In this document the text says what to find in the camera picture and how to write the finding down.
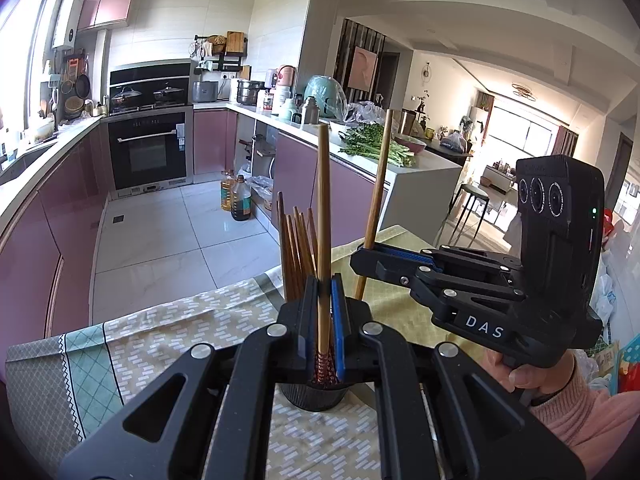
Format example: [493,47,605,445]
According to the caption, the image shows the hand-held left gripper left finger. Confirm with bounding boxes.
[57,274,321,480]

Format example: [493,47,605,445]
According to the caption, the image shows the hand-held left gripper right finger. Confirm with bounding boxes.
[329,272,586,480]

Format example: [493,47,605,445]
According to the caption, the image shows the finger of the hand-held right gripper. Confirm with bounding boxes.
[360,242,524,275]
[349,252,524,319]

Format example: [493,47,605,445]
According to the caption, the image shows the bundle of chopsticks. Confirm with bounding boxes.
[276,191,319,302]

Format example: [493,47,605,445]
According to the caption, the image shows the wooden chopstick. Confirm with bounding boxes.
[314,124,335,390]
[353,109,395,302]

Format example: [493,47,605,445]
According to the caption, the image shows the black mesh utensil holder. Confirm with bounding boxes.
[277,382,351,413]

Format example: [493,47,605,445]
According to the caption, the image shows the person's right forearm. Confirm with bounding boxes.
[529,359,640,479]

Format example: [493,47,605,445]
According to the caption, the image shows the person's right hand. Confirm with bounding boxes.
[485,349,577,397]

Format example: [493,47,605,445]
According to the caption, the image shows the white plastic bags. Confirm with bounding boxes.
[589,209,640,386]

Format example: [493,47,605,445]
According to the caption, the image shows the pink peninsula base cabinet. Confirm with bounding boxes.
[271,129,464,247]

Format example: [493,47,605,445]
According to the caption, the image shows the metal stool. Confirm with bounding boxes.
[449,183,489,237]

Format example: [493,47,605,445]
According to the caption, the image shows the dark door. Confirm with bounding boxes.
[616,132,637,197]

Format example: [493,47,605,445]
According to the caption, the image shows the pink bowl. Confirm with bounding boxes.
[394,134,428,154]

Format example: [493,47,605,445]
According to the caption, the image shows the living room window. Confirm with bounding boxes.
[486,104,567,159]

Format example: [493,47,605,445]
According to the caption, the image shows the green leafy vegetables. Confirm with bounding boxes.
[338,124,417,169]

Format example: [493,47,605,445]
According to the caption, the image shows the dark plastic bag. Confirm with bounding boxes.
[439,129,469,154]

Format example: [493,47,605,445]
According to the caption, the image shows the crumpled plastic bag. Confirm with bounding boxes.
[248,174,274,212]

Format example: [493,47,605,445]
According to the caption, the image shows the dark oil bottle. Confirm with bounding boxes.
[229,174,253,222]

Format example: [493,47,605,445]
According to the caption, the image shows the clear plastic bag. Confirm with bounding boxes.
[344,101,387,127]

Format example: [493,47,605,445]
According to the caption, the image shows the yellow oil bottle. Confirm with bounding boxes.
[220,170,236,212]

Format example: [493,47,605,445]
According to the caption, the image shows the printed tablecloth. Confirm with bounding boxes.
[5,225,501,480]

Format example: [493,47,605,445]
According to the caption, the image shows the mint air fryer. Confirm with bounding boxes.
[303,74,347,119]

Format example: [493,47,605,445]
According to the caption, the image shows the framed picture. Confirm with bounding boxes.
[348,45,379,92]

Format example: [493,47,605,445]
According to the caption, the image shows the narrow pink base cabinet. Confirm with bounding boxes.
[193,108,229,177]

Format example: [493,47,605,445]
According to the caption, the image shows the steel stockpot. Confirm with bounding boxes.
[236,78,265,107]

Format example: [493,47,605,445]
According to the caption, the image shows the black built-in oven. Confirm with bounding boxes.
[107,108,194,192]

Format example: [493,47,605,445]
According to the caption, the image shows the black pot with lid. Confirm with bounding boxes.
[110,87,144,111]
[153,84,185,107]

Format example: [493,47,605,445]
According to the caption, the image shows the pink base cabinet with sink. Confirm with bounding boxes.
[0,119,109,343]

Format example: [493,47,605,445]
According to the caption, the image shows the black range hood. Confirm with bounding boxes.
[108,59,194,112]

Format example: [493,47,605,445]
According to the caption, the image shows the hanging frying pans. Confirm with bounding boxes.
[62,55,92,111]

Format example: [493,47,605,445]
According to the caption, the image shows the pink upper cabinet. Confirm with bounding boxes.
[77,0,140,32]

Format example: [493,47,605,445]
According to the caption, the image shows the white water heater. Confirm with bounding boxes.
[52,0,84,51]

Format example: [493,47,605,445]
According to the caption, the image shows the kitchen window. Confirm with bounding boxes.
[0,0,53,128]

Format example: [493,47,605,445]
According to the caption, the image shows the striped wall panel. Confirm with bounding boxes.
[334,18,387,107]

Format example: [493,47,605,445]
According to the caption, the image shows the black wall rack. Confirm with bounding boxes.
[193,32,252,74]

